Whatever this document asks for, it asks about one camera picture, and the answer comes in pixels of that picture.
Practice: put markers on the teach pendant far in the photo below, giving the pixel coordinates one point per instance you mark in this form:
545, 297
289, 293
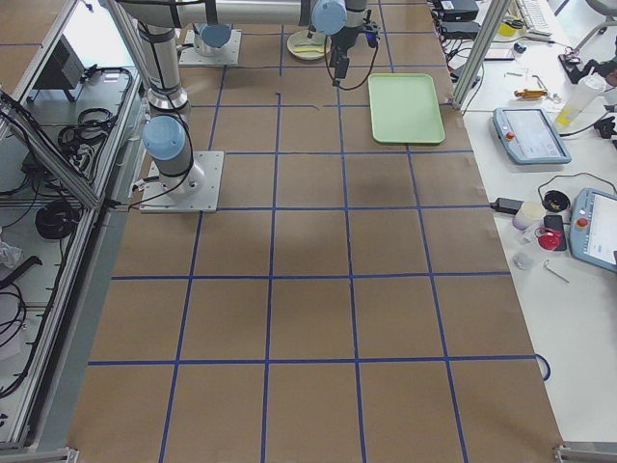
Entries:
529, 137

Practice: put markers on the teach pendant near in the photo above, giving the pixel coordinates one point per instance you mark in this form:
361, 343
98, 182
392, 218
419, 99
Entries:
593, 228

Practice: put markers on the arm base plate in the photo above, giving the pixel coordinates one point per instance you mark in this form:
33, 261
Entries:
195, 53
198, 192

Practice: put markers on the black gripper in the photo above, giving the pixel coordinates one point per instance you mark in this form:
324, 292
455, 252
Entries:
339, 49

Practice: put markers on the black power adapter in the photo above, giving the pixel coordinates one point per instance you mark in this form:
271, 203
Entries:
507, 206

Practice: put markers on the white round plate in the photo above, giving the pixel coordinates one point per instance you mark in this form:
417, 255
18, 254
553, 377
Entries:
307, 38

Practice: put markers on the teach pendant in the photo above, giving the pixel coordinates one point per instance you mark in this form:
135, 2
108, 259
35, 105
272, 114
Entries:
593, 228
529, 137

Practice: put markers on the light green tray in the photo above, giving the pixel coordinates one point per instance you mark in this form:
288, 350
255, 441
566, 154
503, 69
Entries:
404, 109

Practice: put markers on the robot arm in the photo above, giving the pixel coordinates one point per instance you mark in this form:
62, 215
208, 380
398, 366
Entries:
341, 22
208, 37

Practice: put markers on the aluminium frame post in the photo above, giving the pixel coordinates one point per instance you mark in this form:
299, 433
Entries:
493, 17

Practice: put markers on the yellow plastic fork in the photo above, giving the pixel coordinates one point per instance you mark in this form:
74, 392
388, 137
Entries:
310, 49

